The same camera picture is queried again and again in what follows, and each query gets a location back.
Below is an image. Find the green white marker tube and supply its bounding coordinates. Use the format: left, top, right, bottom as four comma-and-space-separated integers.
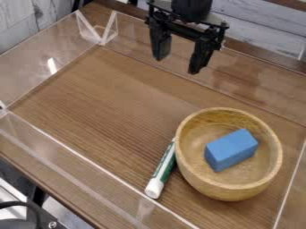
144, 140, 175, 199

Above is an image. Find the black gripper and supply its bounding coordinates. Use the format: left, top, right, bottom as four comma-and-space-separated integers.
146, 0, 230, 74

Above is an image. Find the brown wooden bowl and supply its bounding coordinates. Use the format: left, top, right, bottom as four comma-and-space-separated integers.
175, 107, 283, 201

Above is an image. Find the clear acrylic enclosure wall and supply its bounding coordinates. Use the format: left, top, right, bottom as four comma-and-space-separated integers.
0, 6, 306, 229

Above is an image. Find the black equipment with screw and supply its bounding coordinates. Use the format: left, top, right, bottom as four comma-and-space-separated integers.
0, 205, 67, 229

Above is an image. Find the blue foam block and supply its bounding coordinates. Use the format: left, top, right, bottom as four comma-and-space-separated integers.
204, 129, 259, 172

